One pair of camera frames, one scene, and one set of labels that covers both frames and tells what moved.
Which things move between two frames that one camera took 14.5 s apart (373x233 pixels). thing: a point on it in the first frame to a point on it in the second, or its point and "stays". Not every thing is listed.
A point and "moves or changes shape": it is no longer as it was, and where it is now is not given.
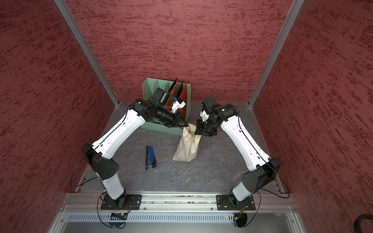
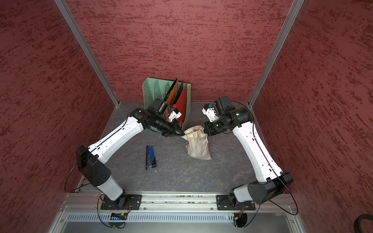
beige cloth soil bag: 187,149 moves or changes shape
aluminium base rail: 78,202 stays
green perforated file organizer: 148,85 stays
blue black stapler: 150,158 stays
